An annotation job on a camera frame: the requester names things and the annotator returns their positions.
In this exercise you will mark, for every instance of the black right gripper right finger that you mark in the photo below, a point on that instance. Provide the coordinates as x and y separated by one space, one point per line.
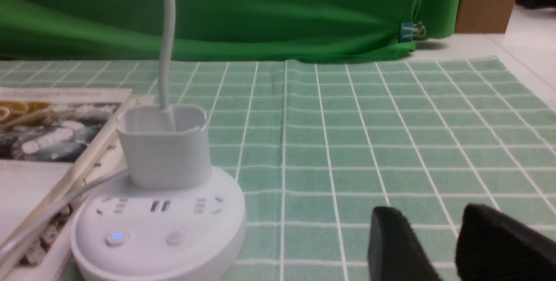
493 246

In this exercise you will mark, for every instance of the white desk lamp with sockets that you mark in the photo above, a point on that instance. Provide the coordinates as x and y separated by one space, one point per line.
169 215

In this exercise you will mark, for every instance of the blue binder clip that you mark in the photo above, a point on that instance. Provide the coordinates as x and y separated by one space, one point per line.
412 32

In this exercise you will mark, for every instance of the green checkered tablecloth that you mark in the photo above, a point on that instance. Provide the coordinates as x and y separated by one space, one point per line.
316 147

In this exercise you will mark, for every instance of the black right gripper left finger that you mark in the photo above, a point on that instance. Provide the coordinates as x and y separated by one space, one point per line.
394 251

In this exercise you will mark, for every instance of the white self-driving textbook top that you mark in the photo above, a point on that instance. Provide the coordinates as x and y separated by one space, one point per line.
50 138

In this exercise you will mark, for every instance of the green backdrop cloth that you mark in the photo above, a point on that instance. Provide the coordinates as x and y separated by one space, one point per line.
323 31

